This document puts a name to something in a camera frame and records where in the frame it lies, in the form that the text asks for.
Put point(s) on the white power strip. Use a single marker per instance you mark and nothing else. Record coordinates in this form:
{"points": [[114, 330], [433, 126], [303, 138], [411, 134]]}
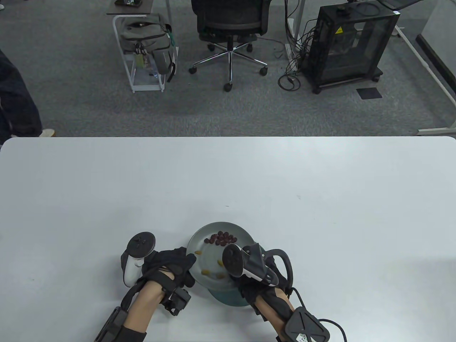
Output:
{"points": [[289, 51]]}

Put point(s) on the black left forearm tracker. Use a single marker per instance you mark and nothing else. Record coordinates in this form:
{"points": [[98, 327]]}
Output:
{"points": [[110, 324]]}

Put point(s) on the white right hand controller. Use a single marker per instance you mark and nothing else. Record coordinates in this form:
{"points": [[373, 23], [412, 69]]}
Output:
{"points": [[233, 260]]}

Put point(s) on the grey plate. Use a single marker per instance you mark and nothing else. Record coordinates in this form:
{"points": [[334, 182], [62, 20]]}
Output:
{"points": [[210, 258]]}

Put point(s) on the black wheeled cabinet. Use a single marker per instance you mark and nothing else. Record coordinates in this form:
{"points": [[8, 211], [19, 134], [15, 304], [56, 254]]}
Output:
{"points": [[352, 53]]}

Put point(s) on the white partition panel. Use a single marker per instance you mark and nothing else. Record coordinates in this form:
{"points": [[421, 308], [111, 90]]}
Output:
{"points": [[441, 21]]}

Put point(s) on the black right forearm tracker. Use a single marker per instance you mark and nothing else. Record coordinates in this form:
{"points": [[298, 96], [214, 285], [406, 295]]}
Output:
{"points": [[302, 324]]}

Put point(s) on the black floor mat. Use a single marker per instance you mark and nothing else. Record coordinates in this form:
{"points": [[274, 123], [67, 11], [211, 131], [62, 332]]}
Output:
{"points": [[369, 93]]}

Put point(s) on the white frame side table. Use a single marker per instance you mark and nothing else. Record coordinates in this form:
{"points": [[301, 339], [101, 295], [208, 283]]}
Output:
{"points": [[128, 9]]}

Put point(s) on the black office chair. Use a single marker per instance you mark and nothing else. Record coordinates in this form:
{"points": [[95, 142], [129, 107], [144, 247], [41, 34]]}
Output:
{"points": [[231, 17]]}

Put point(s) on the white hand controller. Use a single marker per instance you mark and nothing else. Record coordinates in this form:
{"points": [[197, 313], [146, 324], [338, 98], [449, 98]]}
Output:
{"points": [[233, 260], [140, 244]]}

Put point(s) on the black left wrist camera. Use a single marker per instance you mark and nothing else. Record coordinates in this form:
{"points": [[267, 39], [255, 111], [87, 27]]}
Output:
{"points": [[177, 301]]}

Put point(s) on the person's left hand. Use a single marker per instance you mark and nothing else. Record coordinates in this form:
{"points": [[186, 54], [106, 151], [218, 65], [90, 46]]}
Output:
{"points": [[171, 263]]}

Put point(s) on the person's right forearm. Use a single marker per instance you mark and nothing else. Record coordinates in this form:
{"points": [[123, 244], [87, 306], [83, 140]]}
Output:
{"points": [[267, 310]]}

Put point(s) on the small dark device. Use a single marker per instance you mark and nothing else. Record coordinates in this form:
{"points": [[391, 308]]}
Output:
{"points": [[128, 3]]}

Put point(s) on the person's right hand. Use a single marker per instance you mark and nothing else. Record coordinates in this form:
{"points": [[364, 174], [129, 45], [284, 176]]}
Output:
{"points": [[249, 288]]}

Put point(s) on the grey desk leg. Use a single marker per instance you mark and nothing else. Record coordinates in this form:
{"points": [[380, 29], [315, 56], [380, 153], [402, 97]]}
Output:
{"points": [[298, 14]]}

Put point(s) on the person's left forearm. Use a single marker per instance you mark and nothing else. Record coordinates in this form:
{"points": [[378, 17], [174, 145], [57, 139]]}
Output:
{"points": [[142, 302]]}

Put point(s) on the teal plate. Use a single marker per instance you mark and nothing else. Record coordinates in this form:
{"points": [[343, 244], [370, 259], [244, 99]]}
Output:
{"points": [[228, 297]]}

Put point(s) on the white desk frame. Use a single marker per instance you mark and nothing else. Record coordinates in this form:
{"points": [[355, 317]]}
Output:
{"points": [[436, 130]]}

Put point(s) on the white left hand controller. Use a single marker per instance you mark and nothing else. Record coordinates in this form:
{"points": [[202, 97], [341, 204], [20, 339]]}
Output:
{"points": [[140, 244]]}

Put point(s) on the person's dark trouser leg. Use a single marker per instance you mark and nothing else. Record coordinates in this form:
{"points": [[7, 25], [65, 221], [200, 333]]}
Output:
{"points": [[14, 99]]}

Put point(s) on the pile of dark red raisins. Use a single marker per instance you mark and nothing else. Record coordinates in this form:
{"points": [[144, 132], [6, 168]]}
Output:
{"points": [[221, 238]]}

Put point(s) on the grey backpack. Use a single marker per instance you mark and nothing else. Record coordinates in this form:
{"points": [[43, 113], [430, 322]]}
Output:
{"points": [[142, 35]]}

